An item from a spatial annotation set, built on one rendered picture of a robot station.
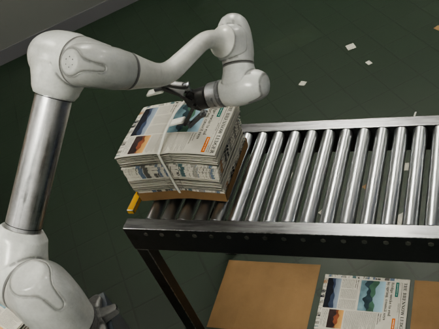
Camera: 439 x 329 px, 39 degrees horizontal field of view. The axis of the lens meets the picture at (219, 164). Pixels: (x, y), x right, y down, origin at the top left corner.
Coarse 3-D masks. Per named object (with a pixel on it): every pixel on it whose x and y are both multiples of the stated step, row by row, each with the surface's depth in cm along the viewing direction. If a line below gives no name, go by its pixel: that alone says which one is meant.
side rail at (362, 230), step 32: (128, 224) 228; (160, 224) 223; (192, 224) 218; (224, 224) 213; (256, 224) 208; (288, 224) 204; (320, 224) 200; (352, 224) 196; (320, 256) 205; (352, 256) 200; (384, 256) 195; (416, 256) 191
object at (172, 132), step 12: (180, 108) 228; (168, 120) 225; (168, 132) 220; (156, 144) 217; (168, 144) 215; (156, 156) 214; (168, 156) 213; (168, 168) 217; (168, 180) 221; (180, 180) 219
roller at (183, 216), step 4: (188, 200) 227; (192, 200) 227; (196, 200) 228; (184, 204) 226; (188, 204) 226; (192, 204) 226; (196, 204) 228; (184, 208) 225; (188, 208) 225; (192, 208) 225; (196, 208) 228; (180, 212) 224; (184, 212) 223; (188, 212) 224; (192, 212) 225; (180, 216) 222; (184, 216) 222; (188, 216) 223; (192, 216) 225
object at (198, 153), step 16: (208, 112) 222; (224, 112) 220; (192, 128) 217; (208, 128) 215; (224, 128) 214; (240, 128) 231; (176, 144) 213; (192, 144) 211; (208, 144) 209; (224, 144) 213; (240, 144) 231; (176, 160) 213; (192, 160) 210; (208, 160) 208; (224, 160) 216; (192, 176) 216; (208, 176) 213; (224, 176) 217; (208, 192) 219; (224, 192) 217
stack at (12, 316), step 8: (0, 304) 214; (0, 312) 212; (8, 312) 211; (0, 320) 209; (8, 320) 208; (16, 320) 207; (0, 328) 206; (8, 328) 205; (16, 328) 204; (24, 328) 207
